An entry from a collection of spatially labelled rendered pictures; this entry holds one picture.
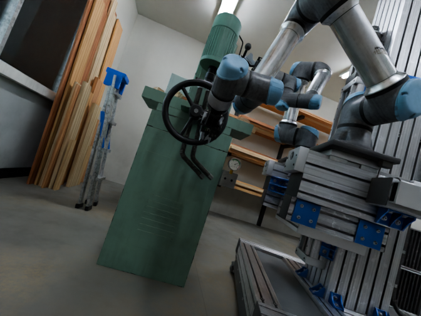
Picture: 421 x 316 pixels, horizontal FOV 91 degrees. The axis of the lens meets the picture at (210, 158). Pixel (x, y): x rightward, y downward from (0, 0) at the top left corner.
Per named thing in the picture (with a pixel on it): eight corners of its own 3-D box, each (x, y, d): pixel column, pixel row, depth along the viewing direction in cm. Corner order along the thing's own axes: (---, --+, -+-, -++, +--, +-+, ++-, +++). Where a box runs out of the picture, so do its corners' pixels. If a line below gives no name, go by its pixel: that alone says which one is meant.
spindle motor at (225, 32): (200, 55, 117) (217, 6, 120) (198, 69, 135) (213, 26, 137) (229, 66, 119) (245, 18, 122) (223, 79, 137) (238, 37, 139)
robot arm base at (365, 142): (354, 160, 87) (361, 138, 88) (382, 156, 72) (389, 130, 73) (319, 149, 88) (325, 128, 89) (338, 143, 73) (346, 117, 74)
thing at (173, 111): (156, 109, 105) (158, 102, 106) (160, 119, 126) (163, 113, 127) (229, 135, 110) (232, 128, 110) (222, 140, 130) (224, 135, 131)
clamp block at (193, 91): (185, 100, 98) (192, 82, 99) (185, 108, 111) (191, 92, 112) (215, 110, 99) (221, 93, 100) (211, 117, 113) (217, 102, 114)
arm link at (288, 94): (294, 106, 105) (300, 87, 106) (272, 105, 111) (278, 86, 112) (295, 113, 112) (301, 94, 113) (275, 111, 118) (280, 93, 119)
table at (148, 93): (136, 88, 95) (140, 76, 96) (148, 107, 126) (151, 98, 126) (257, 132, 102) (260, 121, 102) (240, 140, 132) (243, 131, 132)
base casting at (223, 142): (145, 124, 104) (151, 107, 105) (159, 139, 161) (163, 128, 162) (228, 153, 109) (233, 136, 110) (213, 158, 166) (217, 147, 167)
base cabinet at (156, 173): (93, 264, 98) (145, 124, 104) (127, 228, 156) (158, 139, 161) (184, 288, 103) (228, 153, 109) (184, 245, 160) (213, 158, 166)
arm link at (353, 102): (353, 136, 88) (361, 106, 89) (385, 131, 75) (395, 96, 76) (329, 126, 86) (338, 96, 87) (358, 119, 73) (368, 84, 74)
